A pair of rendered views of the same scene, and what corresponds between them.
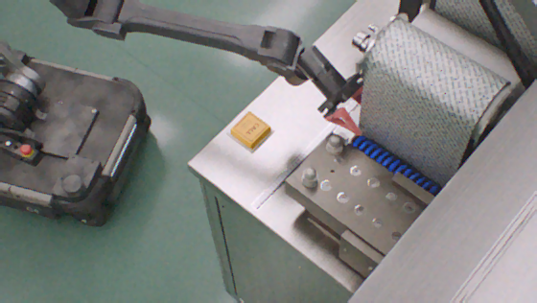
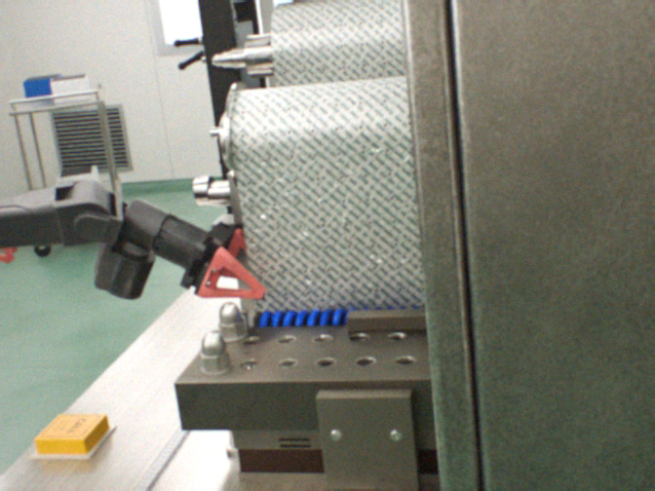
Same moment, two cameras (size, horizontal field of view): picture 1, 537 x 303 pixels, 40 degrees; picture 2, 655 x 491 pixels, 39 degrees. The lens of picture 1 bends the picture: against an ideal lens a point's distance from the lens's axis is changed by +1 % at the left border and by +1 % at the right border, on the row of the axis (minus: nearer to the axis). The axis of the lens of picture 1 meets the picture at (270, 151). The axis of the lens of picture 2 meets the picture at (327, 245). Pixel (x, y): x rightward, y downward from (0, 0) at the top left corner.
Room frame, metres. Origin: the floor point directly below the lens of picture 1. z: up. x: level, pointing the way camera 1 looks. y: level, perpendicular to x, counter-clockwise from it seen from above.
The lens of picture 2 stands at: (-0.16, 0.30, 1.44)
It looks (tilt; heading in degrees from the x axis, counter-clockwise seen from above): 16 degrees down; 329
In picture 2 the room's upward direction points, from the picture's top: 6 degrees counter-clockwise
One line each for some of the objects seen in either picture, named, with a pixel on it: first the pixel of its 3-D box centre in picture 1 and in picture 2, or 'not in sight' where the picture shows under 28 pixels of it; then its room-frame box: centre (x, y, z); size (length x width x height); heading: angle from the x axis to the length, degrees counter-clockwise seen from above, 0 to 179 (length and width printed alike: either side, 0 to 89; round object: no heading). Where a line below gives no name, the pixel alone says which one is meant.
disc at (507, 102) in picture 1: (498, 116); not in sight; (0.72, -0.42, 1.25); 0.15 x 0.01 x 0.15; 136
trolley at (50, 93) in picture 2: not in sight; (71, 159); (5.62, -1.38, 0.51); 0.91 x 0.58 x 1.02; 160
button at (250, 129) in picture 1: (250, 129); (72, 434); (0.94, 0.04, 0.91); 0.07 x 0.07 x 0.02; 46
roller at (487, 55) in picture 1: (465, 65); not in sight; (0.89, -0.41, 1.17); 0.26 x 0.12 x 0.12; 46
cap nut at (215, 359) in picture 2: (310, 174); (213, 350); (0.73, -0.08, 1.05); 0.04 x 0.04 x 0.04
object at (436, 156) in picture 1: (408, 138); (337, 250); (0.77, -0.28, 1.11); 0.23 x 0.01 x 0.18; 46
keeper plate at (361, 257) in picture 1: (361, 258); (367, 440); (0.58, -0.17, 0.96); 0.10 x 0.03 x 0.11; 46
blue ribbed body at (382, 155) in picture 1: (397, 167); (343, 321); (0.75, -0.26, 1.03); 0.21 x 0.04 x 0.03; 46
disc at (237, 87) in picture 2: (384, 47); (245, 139); (0.89, -0.23, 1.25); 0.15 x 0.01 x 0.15; 136
